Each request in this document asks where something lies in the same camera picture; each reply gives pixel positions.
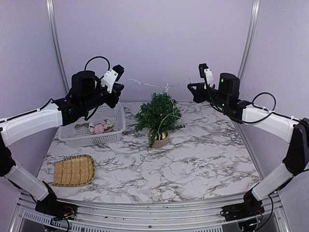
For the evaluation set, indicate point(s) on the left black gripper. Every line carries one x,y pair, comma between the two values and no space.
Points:
117,89

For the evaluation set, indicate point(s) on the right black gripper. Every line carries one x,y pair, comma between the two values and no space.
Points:
198,94

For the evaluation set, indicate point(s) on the pink pompom ornament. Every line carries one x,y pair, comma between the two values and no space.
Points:
99,128

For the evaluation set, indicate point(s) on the small green christmas tree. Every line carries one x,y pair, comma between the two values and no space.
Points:
159,116

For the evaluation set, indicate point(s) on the white plastic basket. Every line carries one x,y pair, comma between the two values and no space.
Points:
83,137

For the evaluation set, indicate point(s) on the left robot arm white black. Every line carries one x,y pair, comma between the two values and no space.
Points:
87,93

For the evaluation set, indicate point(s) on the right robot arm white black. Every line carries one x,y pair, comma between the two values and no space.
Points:
225,99

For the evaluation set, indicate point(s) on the white ceramic bowl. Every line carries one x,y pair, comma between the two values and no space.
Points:
135,109

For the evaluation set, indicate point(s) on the woven bamboo tray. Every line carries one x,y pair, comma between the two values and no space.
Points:
74,171

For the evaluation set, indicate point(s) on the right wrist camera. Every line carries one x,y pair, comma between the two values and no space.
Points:
206,74

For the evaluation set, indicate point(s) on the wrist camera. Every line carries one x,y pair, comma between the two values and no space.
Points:
206,74
111,76

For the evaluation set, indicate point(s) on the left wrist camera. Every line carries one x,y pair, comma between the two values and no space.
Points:
111,76

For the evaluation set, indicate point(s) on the right aluminium frame post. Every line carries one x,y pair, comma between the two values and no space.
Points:
250,38

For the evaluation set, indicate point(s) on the front aluminium rail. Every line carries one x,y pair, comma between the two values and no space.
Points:
188,216

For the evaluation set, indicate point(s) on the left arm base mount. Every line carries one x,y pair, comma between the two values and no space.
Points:
59,210

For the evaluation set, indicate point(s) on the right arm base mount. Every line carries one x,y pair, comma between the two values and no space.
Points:
238,211

